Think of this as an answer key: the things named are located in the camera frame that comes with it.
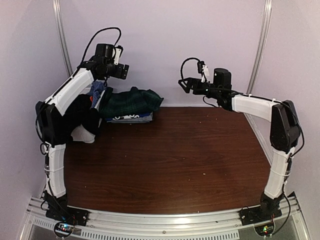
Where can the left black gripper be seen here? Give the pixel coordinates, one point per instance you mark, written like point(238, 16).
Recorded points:
point(118, 74)

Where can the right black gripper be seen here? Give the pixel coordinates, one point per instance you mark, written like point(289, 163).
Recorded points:
point(191, 83)

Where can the dark green plaid shirt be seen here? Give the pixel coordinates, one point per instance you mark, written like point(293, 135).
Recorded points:
point(133, 102)

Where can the blue t-shirt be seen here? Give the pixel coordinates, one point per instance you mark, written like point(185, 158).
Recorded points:
point(130, 117)

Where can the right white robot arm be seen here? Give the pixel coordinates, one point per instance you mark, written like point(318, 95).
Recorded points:
point(285, 129)

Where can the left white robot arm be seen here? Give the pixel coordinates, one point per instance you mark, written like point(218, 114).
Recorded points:
point(49, 126)

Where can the white plastic laundry bin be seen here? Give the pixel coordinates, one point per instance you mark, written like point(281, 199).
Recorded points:
point(90, 122)

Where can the blue checkered garment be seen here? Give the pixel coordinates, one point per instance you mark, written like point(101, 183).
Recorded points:
point(96, 92)

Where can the folded grey button shirt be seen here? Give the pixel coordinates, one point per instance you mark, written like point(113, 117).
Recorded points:
point(142, 120)

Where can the black garment in bin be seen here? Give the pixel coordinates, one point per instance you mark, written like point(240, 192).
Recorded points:
point(81, 112)

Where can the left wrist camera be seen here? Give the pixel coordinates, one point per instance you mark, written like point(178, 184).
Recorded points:
point(117, 54)

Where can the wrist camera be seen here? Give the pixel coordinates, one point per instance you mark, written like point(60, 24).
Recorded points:
point(117, 54)
point(203, 70)

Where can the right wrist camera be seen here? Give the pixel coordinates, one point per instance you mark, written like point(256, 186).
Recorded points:
point(203, 70)

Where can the left aluminium frame post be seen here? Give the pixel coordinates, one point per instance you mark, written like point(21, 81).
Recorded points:
point(62, 36)

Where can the aluminium frame post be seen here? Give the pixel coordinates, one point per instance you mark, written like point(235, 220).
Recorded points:
point(62, 36)
point(264, 31)

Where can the right aluminium frame post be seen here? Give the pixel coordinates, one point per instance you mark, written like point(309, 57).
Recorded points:
point(264, 31)

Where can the front aluminium rail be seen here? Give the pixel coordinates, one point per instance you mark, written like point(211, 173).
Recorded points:
point(218, 225)

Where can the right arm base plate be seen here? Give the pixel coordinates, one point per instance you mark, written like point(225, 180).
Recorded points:
point(254, 215)

